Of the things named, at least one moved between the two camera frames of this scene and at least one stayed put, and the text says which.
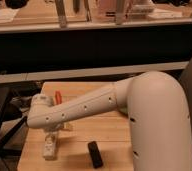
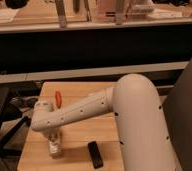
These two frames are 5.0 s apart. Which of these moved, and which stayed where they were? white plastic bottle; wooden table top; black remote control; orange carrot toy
Moved: white plastic bottle
Stayed: orange carrot toy; wooden table top; black remote control
